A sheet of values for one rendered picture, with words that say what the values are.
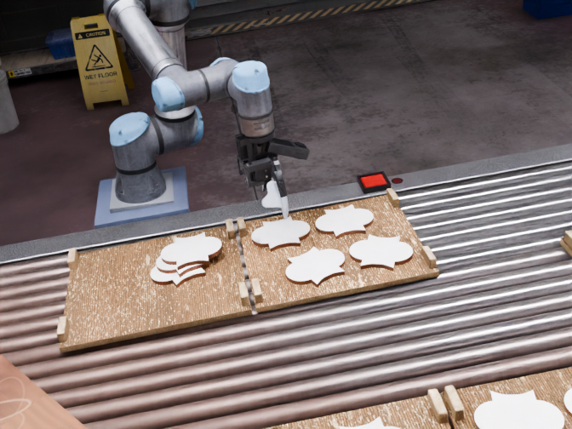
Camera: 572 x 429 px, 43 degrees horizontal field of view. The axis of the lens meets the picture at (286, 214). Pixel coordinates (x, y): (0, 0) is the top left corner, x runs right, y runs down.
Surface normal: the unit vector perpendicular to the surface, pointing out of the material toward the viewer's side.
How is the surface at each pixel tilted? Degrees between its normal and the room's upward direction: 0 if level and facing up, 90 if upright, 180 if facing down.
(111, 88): 78
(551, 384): 0
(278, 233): 0
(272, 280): 0
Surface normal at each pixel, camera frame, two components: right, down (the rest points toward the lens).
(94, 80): 0.06, 0.34
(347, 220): -0.11, -0.84
